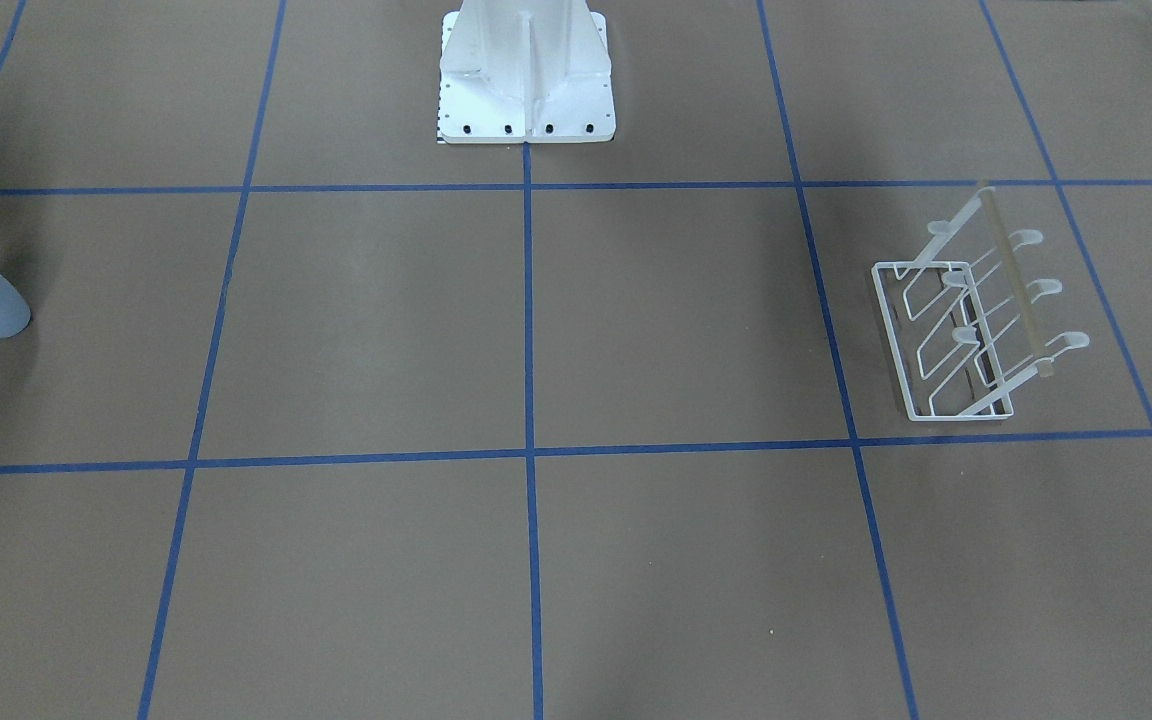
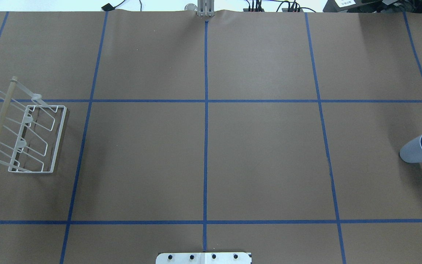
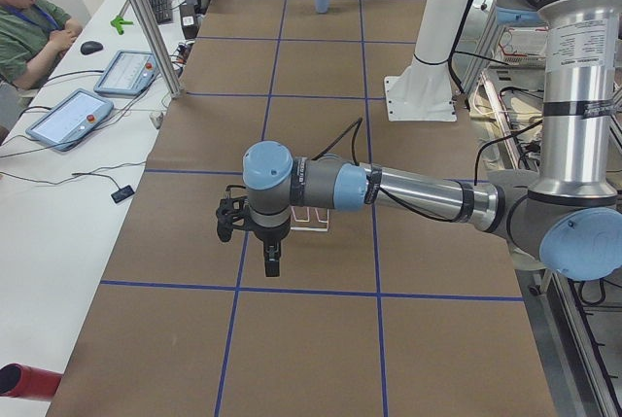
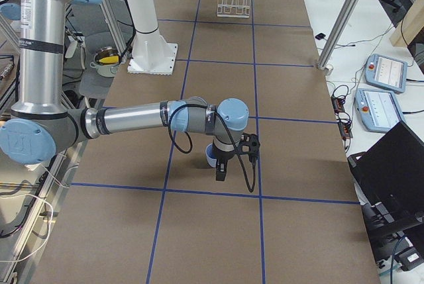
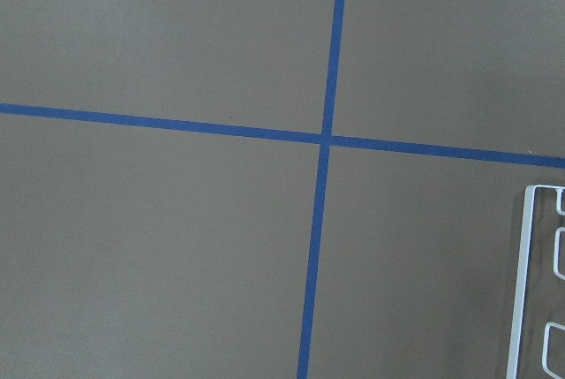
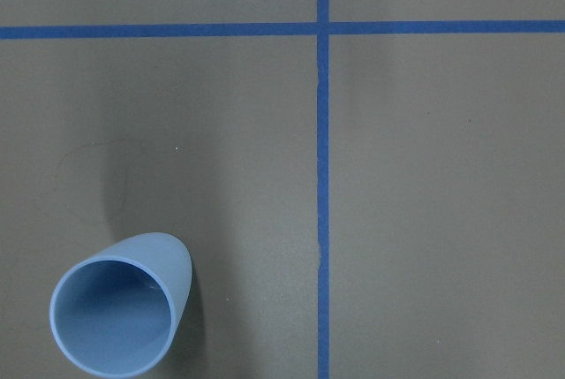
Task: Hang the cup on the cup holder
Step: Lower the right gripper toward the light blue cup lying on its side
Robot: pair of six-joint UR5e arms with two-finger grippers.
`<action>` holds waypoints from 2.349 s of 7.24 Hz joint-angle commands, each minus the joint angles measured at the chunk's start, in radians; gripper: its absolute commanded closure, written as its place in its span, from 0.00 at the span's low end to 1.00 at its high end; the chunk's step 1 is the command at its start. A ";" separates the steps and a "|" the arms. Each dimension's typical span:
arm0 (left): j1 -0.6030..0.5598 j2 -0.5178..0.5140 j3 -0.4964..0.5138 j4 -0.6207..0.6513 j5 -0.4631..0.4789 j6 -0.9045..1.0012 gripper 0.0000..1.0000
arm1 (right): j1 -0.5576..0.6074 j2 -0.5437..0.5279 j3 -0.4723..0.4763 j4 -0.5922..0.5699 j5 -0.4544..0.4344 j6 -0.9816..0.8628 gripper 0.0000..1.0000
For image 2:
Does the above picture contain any brown paper table cover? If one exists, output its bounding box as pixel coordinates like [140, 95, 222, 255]
[0, 10, 422, 264]

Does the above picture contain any upper orange black hub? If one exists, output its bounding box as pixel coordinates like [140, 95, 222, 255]
[243, 6, 264, 12]

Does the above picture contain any orange black hub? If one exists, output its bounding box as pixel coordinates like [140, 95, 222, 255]
[243, 6, 264, 12]
[280, 4, 304, 13]

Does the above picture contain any lower orange black hub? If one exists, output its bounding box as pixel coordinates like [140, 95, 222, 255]
[280, 4, 304, 13]

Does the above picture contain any small black device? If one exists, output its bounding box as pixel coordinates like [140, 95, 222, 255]
[101, 3, 115, 12]

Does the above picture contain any aluminium frame post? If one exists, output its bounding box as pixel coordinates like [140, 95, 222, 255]
[196, 0, 215, 17]

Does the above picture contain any white metal base plate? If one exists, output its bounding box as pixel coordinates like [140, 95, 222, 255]
[155, 252, 252, 264]

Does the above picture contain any white wire cup holder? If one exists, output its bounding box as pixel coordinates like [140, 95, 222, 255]
[0, 76, 69, 175]

